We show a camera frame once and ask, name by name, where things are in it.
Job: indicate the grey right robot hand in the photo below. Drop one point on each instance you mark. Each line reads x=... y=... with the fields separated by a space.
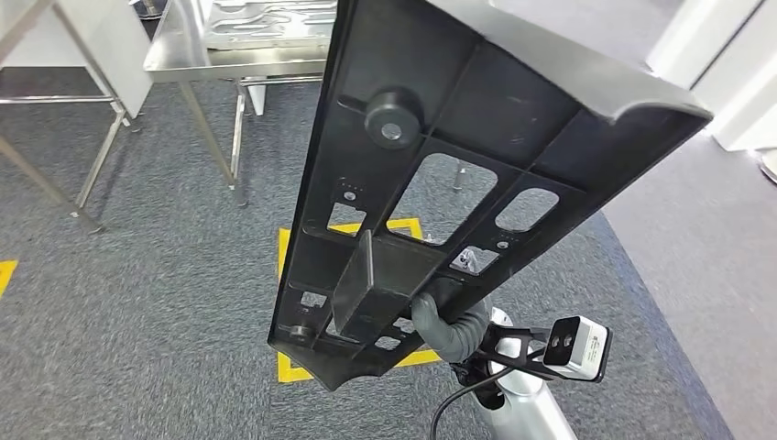
x=431 y=325

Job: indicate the black plastic plate bracket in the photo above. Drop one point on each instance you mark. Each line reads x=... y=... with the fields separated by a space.
x=485 y=109

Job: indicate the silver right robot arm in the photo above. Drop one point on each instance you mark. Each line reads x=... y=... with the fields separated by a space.
x=522 y=413

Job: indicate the stainless steel workbench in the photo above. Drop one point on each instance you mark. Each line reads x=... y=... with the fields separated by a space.
x=182 y=54

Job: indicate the yellow floor tape square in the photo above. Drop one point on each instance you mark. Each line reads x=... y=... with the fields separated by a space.
x=6 y=273
x=291 y=370

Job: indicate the white support foot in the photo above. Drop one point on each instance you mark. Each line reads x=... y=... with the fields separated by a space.
x=256 y=100

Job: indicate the stamped silver metal panel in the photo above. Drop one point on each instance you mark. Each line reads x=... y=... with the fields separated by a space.
x=267 y=27

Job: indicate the white display partition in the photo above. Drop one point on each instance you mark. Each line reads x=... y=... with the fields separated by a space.
x=740 y=91

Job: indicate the white cabinet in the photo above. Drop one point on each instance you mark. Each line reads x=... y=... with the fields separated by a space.
x=121 y=48

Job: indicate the stainless steel table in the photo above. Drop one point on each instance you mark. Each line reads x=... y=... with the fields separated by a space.
x=54 y=99

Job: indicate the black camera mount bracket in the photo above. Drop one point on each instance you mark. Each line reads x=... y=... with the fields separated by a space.
x=528 y=367

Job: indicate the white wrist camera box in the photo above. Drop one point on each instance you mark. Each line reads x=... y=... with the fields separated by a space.
x=586 y=349

